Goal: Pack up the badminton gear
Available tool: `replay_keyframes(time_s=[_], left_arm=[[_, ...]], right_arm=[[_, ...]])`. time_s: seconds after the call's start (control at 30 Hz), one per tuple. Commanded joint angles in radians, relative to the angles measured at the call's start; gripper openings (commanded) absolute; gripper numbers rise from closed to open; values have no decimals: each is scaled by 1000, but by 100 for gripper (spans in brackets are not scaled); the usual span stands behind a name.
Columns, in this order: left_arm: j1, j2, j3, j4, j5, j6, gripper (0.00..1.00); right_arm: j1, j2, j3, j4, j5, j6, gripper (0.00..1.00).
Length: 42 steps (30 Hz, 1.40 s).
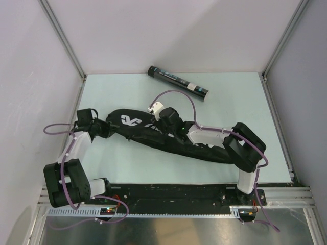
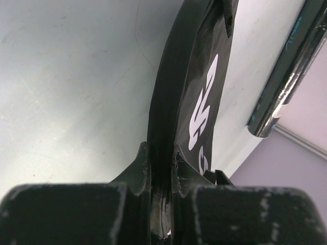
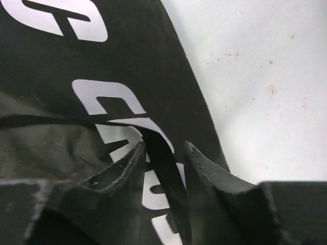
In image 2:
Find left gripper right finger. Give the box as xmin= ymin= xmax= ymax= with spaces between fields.
xmin=171 ymin=154 xmax=326 ymax=244

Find black racket bag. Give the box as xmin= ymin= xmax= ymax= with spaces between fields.
xmin=147 ymin=1 xmax=238 ymax=244

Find right aluminium corner post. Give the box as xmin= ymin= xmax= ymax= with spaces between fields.
xmin=274 ymin=124 xmax=327 ymax=160

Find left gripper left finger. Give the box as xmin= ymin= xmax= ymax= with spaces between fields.
xmin=1 ymin=142 xmax=151 ymax=244

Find black shuttlecock tube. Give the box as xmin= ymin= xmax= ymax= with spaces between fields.
xmin=247 ymin=1 xmax=326 ymax=138

